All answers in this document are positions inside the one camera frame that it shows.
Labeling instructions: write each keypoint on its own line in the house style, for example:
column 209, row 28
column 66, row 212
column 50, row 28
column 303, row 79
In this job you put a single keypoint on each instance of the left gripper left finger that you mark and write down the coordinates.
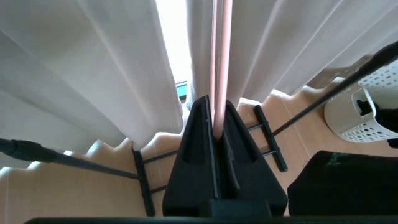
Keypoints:
column 192, row 183

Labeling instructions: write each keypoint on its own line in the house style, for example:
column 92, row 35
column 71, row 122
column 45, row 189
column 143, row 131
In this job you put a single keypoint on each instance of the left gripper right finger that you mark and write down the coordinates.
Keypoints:
column 258, row 186

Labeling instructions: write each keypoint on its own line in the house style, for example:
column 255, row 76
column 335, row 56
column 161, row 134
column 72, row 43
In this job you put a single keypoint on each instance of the black clothes rack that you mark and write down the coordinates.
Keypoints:
column 31, row 151

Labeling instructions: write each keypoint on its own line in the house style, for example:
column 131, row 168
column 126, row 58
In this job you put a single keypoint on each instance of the white laundry basket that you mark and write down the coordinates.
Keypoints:
column 345, row 118

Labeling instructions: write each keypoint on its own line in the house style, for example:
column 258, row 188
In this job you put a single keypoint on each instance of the window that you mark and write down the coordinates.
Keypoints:
column 175, row 37

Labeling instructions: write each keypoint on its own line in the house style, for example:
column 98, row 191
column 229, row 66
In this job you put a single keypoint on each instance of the pink clothes hanger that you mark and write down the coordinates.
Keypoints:
column 224, row 62

